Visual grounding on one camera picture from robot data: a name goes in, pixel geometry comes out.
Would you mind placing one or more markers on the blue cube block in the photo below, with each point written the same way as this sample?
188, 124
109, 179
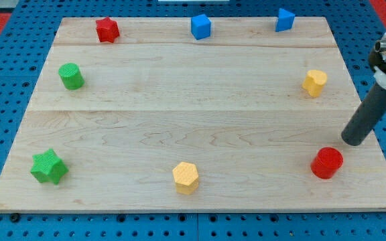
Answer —
200, 26

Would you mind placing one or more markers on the blue triangle block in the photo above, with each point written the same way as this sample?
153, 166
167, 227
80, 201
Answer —
285, 20

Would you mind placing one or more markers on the wooden board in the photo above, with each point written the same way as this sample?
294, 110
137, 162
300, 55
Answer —
232, 104

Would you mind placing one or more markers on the yellow hexagon block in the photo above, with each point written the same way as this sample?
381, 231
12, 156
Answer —
186, 178

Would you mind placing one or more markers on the red star block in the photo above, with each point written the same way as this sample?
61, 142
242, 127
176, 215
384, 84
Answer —
107, 30

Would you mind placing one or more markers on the yellow heart block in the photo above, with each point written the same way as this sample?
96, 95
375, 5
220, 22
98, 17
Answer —
314, 82

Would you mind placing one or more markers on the green cylinder block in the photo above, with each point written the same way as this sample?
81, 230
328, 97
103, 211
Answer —
71, 76

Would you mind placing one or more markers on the red cylinder block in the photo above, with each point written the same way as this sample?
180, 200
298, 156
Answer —
326, 163

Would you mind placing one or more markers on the green star block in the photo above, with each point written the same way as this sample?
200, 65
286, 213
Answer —
48, 167

